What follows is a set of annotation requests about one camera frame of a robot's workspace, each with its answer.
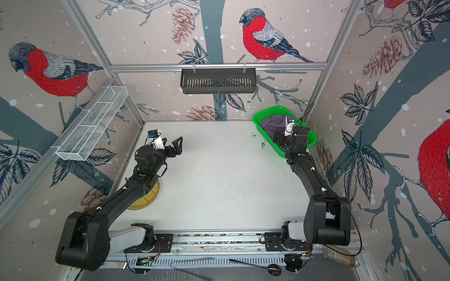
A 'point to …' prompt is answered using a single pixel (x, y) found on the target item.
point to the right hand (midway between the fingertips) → (287, 126)
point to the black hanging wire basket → (218, 82)
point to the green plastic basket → (280, 110)
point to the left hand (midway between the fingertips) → (177, 135)
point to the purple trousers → (274, 126)
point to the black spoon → (273, 269)
